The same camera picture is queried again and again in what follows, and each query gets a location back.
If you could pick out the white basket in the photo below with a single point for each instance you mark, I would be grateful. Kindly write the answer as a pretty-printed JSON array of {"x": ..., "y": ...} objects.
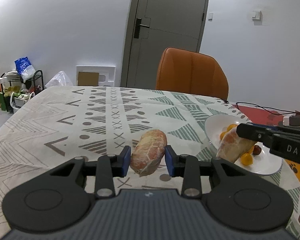
[{"x": 20, "y": 101}]

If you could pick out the large orange tangerine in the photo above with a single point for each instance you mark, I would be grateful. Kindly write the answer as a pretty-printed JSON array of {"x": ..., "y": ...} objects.
[{"x": 246, "y": 159}]

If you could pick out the clear plastic bag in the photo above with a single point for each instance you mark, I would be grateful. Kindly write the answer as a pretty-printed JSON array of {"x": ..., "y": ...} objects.
[{"x": 60, "y": 80}]

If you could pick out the bread roll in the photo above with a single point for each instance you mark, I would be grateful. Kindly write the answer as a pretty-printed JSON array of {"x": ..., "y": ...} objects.
[
  {"x": 148, "y": 155},
  {"x": 230, "y": 147}
]

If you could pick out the white wall socket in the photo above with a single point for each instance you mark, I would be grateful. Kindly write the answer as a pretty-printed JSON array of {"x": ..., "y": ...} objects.
[{"x": 257, "y": 15}]

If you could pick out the white charger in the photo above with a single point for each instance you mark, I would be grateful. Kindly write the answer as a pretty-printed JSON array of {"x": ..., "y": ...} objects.
[{"x": 287, "y": 120}]

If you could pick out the red and orange printed mat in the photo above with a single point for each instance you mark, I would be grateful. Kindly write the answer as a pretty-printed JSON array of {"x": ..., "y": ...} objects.
[{"x": 260, "y": 112}]

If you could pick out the black metal rack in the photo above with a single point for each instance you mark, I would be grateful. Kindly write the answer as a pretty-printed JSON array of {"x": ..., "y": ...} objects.
[{"x": 38, "y": 80}]

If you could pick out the green shoes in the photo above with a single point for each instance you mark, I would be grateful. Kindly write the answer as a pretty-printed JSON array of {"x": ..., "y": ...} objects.
[{"x": 12, "y": 90}]

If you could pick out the small orange kumquat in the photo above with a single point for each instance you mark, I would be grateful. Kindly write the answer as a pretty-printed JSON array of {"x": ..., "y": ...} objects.
[
  {"x": 231, "y": 127},
  {"x": 223, "y": 135}
]

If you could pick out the brown cardboard sheet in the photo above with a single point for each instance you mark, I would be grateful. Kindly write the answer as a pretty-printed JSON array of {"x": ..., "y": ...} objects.
[{"x": 88, "y": 79}]

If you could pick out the green box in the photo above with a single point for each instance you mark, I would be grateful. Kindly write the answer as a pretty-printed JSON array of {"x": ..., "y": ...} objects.
[{"x": 3, "y": 101}]

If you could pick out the white foam packaging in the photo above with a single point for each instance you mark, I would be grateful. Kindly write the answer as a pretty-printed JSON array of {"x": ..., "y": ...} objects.
[{"x": 107, "y": 75}]

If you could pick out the orange leather chair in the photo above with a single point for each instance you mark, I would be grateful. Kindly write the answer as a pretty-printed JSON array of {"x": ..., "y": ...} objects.
[{"x": 192, "y": 72}]

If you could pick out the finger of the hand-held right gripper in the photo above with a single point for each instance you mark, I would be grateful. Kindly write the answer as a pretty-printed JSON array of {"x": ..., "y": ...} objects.
[{"x": 252, "y": 132}]

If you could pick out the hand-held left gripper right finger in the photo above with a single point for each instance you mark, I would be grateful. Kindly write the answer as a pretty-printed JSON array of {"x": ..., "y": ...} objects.
[{"x": 170, "y": 161}]

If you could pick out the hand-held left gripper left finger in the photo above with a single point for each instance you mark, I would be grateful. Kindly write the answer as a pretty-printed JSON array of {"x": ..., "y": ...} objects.
[{"x": 125, "y": 161}]

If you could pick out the grey door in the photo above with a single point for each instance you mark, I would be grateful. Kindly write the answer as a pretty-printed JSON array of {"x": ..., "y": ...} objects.
[{"x": 170, "y": 30}]

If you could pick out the white plate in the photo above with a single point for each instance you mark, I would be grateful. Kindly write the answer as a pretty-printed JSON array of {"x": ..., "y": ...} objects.
[{"x": 267, "y": 162}]

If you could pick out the white wall switch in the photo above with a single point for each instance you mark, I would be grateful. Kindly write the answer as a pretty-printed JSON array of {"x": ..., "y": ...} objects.
[{"x": 210, "y": 16}]

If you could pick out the grey power adapter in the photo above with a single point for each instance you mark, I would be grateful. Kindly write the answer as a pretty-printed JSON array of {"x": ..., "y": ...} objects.
[{"x": 295, "y": 120}]

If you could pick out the small red fruit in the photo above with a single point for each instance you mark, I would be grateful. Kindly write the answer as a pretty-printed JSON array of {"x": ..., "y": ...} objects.
[{"x": 257, "y": 150}]

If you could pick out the blue plastic bag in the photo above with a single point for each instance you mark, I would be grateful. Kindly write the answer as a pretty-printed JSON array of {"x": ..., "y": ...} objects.
[{"x": 23, "y": 66}]

